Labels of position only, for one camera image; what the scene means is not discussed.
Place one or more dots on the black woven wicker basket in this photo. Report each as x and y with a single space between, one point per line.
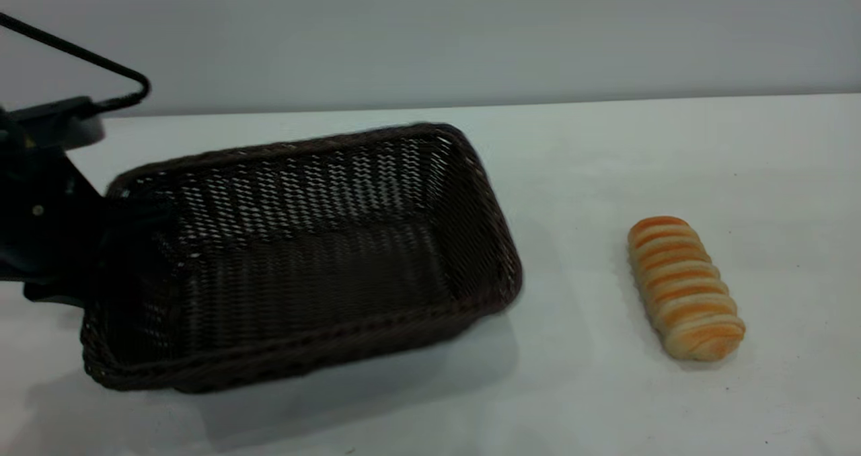
323 274

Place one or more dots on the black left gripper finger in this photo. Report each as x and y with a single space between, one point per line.
138 217

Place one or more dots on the striped orange bread roll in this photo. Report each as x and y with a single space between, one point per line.
683 288

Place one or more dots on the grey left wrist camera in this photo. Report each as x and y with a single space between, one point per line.
57 123

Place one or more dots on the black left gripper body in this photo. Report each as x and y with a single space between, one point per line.
40 234

